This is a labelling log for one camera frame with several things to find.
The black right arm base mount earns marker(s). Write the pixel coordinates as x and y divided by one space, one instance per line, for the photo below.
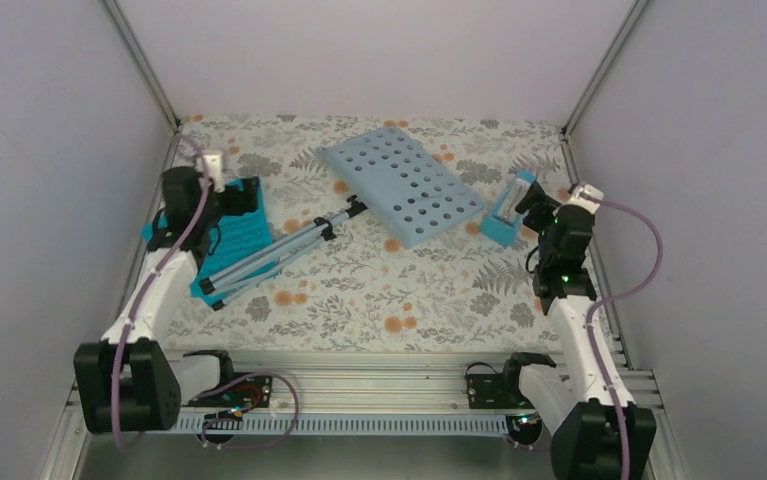
489 391

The blue metronome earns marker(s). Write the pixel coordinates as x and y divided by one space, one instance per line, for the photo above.
503 222

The light blue music stand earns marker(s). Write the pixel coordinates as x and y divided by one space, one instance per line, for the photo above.
390 175

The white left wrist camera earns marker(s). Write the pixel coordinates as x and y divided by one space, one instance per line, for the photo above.
213 164

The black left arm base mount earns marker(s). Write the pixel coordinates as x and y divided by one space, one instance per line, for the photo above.
252 393

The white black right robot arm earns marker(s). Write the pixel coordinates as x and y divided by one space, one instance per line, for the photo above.
597 429

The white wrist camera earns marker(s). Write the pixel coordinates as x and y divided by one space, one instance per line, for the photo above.
585 196
213 164

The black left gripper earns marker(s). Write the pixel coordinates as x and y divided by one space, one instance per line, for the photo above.
236 207

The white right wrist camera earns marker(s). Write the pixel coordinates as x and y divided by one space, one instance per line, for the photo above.
585 196

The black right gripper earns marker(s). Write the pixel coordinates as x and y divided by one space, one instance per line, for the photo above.
534 195

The blue sheet music pages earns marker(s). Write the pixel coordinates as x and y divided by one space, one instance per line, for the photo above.
232 239

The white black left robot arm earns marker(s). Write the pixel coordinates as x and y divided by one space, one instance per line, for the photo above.
125 380

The floral patterned table mat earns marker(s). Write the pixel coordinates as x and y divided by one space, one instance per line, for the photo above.
365 291

